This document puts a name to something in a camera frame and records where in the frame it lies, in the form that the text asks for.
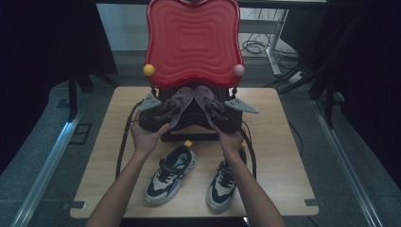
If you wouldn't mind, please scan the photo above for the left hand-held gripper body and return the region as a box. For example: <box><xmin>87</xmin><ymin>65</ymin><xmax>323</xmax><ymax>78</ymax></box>
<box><xmin>137</xmin><ymin>93</ymin><xmax>174</xmax><ymax>132</ymax></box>

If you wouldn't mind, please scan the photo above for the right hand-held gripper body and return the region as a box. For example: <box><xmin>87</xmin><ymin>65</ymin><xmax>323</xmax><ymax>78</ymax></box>
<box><xmin>213</xmin><ymin>97</ymin><xmax>260</xmax><ymax>133</ymax></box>

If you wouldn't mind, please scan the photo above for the navy and white sneaker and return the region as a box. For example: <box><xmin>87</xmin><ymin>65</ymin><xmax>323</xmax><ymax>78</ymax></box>
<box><xmin>144</xmin><ymin>140</ymin><xmax>198</xmax><ymax>205</ymax></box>
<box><xmin>205</xmin><ymin>143</ymin><xmax>249</xmax><ymax>212</ymax></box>

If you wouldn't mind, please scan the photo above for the red and black shoe rack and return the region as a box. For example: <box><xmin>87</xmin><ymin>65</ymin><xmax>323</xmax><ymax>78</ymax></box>
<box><xmin>142</xmin><ymin>0</ymin><xmax>245</xmax><ymax>143</ymax></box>

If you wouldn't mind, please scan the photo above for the person's right hand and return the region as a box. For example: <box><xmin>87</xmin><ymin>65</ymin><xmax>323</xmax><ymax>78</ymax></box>
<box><xmin>214</xmin><ymin>125</ymin><xmax>246</xmax><ymax>156</ymax></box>

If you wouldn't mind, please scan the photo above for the person's left hand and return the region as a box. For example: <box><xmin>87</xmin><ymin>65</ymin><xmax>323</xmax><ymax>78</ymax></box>
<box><xmin>130</xmin><ymin>120</ymin><xmax>171</xmax><ymax>156</ymax></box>

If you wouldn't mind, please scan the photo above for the white power strip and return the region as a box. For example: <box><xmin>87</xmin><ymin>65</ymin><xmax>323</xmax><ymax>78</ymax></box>
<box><xmin>288</xmin><ymin>70</ymin><xmax>307</xmax><ymax>85</ymax></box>

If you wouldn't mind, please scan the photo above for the black tripod stand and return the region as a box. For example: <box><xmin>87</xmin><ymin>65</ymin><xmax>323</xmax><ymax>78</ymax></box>
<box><xmin>66</xmin><ymin>66</ymin><xmax>120</xmax><ymax>123</ymax></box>

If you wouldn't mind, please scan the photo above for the white desk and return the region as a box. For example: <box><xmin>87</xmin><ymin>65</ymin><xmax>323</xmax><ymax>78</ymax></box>
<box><xmin>237</xmin><ymin>8</ymin><xmax>289</xmax><ymax>78</ymax></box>

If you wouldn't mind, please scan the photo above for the black curtain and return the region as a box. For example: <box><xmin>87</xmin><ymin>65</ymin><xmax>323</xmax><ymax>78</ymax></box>
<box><xmin>278</xmin><ymin>0</ymin><xmax>401</xmax><ymax>190</ymax></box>
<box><xmin>0</xmin><ymin>0</ymin><xmax>118</xmax><ymax>176</ymax></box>

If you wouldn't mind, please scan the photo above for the left hand-held gripper cable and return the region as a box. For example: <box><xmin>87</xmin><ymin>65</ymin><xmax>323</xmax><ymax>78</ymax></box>
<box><xmin>114</xmin><ymin>100</ymin><xmax>144</xmax><ymax>180</ymax></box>

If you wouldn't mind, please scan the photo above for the hand-held gripper cable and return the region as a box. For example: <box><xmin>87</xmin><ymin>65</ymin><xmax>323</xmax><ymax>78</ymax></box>
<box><xmin>114</xmin><ymin>100</ymin><xmax>144</xmax><ymax>180</ymax></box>
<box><xmin>237</xmin><ymin>126</ymin><xmax>258</xmax><ymax>181</ymax></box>

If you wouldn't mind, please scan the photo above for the right hand-held gripper cable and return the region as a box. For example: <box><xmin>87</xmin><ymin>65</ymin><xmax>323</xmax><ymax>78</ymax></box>
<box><xmin>237</xmin><ymin>126</ymin><xmax>258</xmax><ymax>181</ymax></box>

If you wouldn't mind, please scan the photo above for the bundle of floor cables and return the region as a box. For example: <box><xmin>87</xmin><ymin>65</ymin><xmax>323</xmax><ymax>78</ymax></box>
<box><xmin>240</xmin><ymin>39</ymin><xmax>300</xmax><ymax>62</ymax></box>

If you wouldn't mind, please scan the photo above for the metal floor rail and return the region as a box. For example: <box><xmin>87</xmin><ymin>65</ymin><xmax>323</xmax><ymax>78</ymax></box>
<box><xmin>10</xmin><ymin>108</ymin><xmax>85</xmax><ymax>227</ymax></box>
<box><xmin>310</xmin><ymin>98</ymin><xmax>385</xmax><ymax>227</ymax></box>

